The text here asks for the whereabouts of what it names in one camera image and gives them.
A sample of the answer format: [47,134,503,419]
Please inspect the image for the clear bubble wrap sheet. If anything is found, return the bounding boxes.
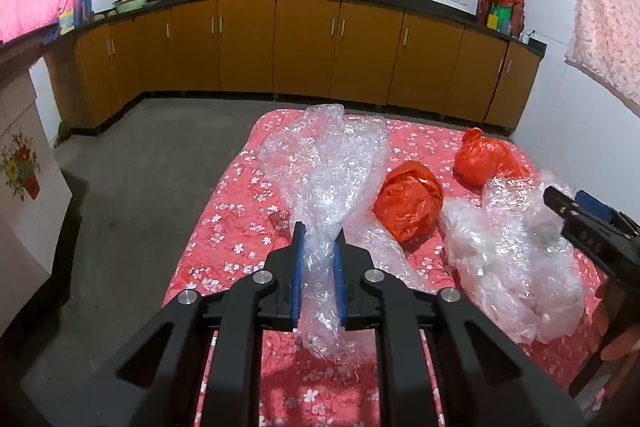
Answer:
[258,104,427,366]

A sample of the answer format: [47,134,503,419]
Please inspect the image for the brown lower kitchen cabinets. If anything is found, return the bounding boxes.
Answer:
[44,0,544,131]

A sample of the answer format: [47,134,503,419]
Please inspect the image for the person right hand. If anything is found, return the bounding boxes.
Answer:
[591,278,640,400]

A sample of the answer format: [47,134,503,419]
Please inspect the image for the white translucent plastic bag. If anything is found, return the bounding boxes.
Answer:
[438,170,585,345]

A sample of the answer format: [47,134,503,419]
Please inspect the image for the small orange plastic bag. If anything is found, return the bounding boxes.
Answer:
[454,128,528,187]

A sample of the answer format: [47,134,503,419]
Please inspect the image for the pink floral hanging cloth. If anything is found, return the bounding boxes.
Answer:
[565,0,639,113]

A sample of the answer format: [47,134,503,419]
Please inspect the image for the white mug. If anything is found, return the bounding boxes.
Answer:
[520,30,535,44]

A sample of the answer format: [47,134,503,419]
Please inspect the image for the white cabinet flower decal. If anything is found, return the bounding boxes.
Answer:
[1,72,72,329]

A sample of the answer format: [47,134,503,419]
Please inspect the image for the red bag with boxes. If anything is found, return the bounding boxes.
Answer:
[476,0,525,38]

